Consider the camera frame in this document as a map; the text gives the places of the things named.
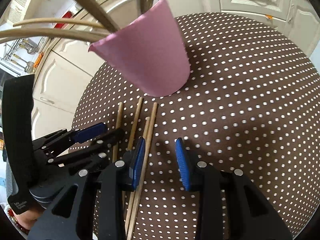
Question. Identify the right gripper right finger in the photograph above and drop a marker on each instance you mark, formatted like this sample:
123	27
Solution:
249	214

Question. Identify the lower cream cabinets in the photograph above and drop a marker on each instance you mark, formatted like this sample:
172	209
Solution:
67	66

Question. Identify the upper cream cabinets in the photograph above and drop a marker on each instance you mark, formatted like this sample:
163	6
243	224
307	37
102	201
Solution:
16	11

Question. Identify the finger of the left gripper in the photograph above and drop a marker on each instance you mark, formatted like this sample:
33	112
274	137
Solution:
79	159
57	142

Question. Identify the brown polka dot tablecloth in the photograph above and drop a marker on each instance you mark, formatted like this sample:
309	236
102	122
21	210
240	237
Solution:
251	103

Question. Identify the cream cabinets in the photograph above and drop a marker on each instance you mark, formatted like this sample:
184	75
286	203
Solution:
67	66
16	11

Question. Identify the person left hand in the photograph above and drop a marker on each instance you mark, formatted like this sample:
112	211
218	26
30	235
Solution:
29	217

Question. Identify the wall utensil rack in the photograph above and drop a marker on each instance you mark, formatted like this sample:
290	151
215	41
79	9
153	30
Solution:
19	54

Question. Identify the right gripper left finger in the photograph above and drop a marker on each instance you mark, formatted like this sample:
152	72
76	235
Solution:
70	199

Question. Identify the orange sponge box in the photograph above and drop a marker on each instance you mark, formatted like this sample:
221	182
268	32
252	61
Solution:
38	60

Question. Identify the pink paper cup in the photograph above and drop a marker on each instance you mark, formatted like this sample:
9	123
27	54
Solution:
149	52

